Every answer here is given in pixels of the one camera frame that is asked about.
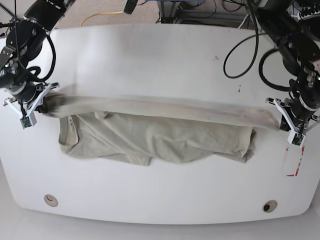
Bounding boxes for table grommet hole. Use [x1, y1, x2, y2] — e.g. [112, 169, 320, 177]
[262, 200, 278, 213]
[44, 194, 59, 208]

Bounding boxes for right table grommet hole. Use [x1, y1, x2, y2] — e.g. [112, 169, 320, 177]
[262, 200, 278, 213]

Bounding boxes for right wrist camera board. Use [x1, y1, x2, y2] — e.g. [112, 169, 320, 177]
[20, 116, 32, 129]

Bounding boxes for beige T-shirt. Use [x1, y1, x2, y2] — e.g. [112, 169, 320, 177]
[42, 91, 279, 166]

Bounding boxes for left table grommet hole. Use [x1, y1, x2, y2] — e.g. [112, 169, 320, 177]
[44, 194, 59, 208]

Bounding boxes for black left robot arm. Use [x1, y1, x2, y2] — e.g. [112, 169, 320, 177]
[248, 0, 320, 147]

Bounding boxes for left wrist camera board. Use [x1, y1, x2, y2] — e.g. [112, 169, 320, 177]
[291, 133, 306, 147]

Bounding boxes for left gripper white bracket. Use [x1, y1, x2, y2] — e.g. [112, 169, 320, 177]
[265, 97, 320, 144]

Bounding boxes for red tape rectangle marking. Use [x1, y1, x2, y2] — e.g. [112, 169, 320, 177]
[282, 145, 305, 177]

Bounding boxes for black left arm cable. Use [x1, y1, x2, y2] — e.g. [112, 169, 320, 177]
[223, 0, 259, 79]

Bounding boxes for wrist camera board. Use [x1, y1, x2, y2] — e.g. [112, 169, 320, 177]
[291, 133, 306, 147]
[20, 116, 32, 129]

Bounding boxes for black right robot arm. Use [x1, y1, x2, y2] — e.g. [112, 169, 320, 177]
[0, 0, 75, 129]

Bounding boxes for yellow cable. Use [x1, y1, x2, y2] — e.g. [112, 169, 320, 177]
[79, 10, 125, 27]

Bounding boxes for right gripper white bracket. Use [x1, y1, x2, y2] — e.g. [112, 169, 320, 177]
[3, 82, 60, 127]

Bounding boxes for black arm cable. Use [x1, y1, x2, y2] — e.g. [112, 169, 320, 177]
[24, 34, 57, 83]
[223, 0, 259, 79]

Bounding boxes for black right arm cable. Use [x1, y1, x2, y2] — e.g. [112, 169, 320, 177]
[24, 34, 57, 83]

